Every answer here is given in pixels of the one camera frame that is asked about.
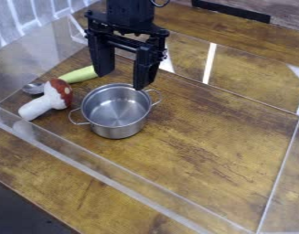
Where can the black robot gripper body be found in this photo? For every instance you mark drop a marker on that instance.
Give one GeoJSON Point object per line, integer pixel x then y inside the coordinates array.
{"type": "Point", "coordinates": [127, 25]}

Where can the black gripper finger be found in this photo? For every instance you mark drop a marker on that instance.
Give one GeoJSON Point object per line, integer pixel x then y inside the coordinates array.
{"type": "Point", "coordinates": [101, 54]}
{"type": "Point", "coordinates": [147, 61]}

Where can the small stainless steel pot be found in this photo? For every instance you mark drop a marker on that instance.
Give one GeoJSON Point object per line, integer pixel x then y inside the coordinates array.
{"type": "Point", "coordinates": [116, 110]}

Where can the green handled metal spoon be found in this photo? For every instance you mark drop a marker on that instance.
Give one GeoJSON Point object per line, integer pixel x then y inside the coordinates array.
{"type": "Point", "coordinates": [74, 76]}

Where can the red and white toy mushroom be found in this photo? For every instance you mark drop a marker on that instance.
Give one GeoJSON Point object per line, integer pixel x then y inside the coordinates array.
{"type": "Point", "coordinates": [56, 98]}

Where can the black bar on table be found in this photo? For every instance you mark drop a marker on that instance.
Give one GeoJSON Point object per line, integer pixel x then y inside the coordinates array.
{"type": "Point", "coordinates": [231, 11]}

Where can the clear acrylic enclosure wall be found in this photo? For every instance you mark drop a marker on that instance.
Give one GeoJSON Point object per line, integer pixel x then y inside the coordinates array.
{"type": "Point", "coordinates": [212, 167]}

